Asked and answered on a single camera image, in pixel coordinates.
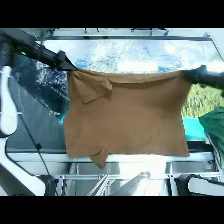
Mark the brown T-shirt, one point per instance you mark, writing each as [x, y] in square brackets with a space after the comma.
[126, 116]

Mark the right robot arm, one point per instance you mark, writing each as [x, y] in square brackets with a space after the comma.
[208, 76]

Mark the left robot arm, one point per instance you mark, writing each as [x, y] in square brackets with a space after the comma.
[23, 45]

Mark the green garment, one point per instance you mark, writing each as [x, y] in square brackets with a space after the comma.
[215, 125]

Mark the silver frame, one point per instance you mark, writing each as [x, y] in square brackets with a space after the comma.
[140, 173]

